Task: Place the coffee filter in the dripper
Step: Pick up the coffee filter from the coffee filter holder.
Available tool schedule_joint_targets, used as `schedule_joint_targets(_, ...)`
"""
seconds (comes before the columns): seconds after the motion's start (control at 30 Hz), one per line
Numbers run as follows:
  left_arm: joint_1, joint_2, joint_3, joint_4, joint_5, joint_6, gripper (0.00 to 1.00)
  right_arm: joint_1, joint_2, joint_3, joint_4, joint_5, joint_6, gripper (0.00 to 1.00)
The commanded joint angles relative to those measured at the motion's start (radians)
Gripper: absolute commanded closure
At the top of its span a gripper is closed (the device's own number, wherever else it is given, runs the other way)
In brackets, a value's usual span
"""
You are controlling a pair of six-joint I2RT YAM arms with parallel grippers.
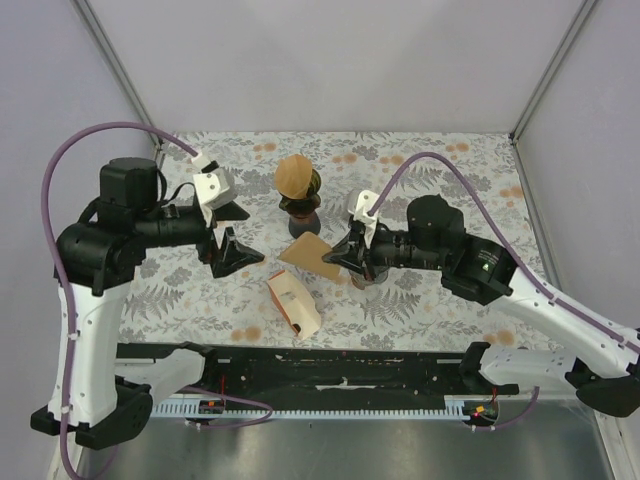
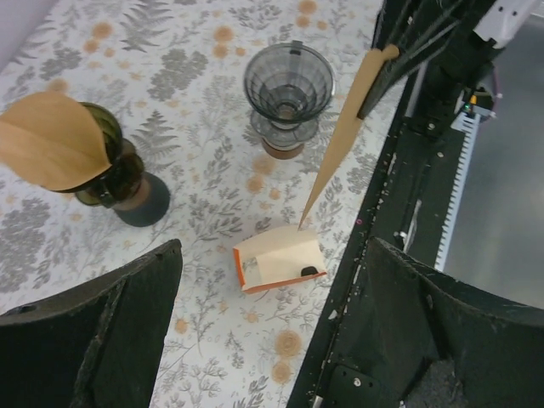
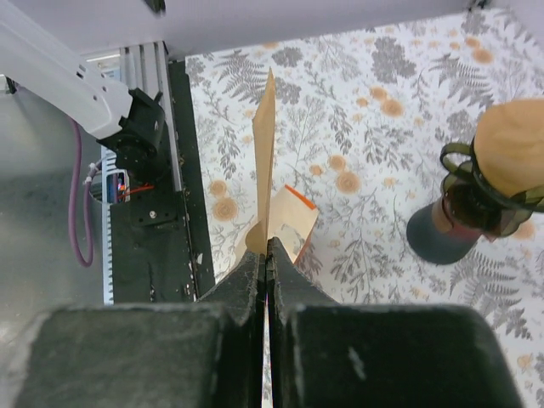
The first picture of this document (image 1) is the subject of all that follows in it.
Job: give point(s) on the aluminium frame post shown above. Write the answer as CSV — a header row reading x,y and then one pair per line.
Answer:
x,y
571,35
100,37

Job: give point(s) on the left aluminium frame post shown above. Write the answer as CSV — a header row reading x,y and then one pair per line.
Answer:
x,y
100,37

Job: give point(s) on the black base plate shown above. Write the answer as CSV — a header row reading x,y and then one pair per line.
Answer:
x,y
296,378

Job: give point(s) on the brown paper coffee filter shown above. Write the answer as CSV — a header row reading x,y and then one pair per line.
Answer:
x,y
292,177

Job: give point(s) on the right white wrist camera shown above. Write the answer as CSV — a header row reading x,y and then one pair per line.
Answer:
x,y
359,205

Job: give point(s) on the floral table mat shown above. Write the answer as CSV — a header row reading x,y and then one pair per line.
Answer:
x,y
174,298

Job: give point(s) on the red grey coffee server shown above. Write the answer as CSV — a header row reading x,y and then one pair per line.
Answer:
x,y
300,224

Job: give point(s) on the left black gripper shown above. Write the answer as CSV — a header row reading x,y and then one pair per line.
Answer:
x,y
231,255

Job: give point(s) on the right aluminium frame post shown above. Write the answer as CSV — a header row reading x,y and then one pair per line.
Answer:
x,y
571,35

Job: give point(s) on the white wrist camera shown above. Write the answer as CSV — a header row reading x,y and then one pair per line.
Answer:
x,y
214,186
359,205

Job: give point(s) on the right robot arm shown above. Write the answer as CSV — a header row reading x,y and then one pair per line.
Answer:
x,y
597,358

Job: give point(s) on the olive green dripper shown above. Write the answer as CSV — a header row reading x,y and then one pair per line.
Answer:
x,y
308,203

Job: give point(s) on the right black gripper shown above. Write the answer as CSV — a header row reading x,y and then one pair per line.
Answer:
x,y
354,241

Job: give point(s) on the white slotted cable duct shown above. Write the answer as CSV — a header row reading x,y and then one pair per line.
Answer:
x,y
212,408

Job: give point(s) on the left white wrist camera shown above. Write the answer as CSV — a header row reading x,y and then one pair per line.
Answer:
x,y
214,186

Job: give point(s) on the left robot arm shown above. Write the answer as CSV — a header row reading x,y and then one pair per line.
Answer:
x,y
100,253

